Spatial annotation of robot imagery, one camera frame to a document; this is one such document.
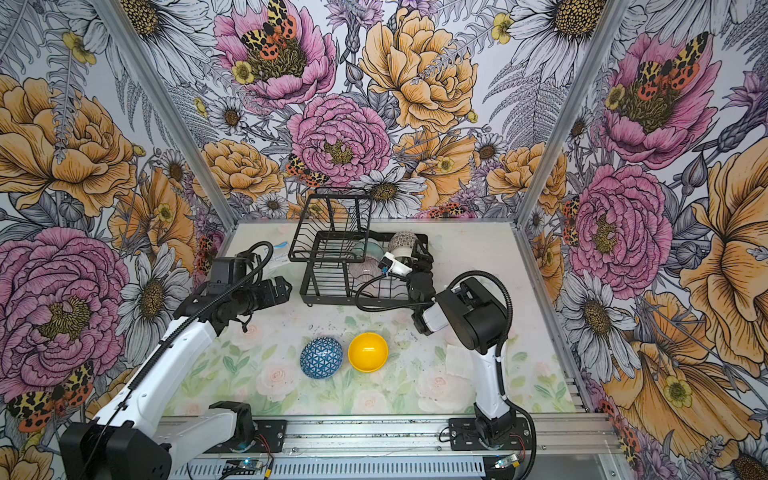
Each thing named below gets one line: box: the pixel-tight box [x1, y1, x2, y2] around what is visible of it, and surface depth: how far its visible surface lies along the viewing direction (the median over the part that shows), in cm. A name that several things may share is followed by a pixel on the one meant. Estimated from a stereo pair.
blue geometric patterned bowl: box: [300, 336, 343, 379], surface depth 87 cm
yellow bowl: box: [348, 332, 389, 373], surface depth 87 cm
